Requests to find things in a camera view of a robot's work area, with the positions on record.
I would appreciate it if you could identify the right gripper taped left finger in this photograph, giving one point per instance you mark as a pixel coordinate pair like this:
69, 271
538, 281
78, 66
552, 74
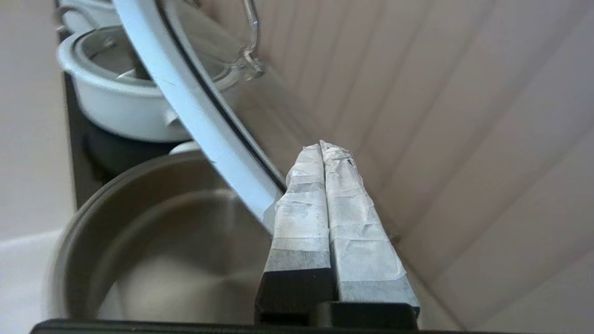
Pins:
299, 241

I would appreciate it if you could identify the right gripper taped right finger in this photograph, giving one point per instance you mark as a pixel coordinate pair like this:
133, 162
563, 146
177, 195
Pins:
366, 250

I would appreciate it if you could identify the white round cooking pot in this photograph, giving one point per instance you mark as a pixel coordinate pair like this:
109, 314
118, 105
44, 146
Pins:
120, 111
162, 250
88, 16

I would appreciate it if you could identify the wide black induction cooktop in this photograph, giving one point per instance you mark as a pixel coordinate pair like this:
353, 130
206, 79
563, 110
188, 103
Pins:
111, 153

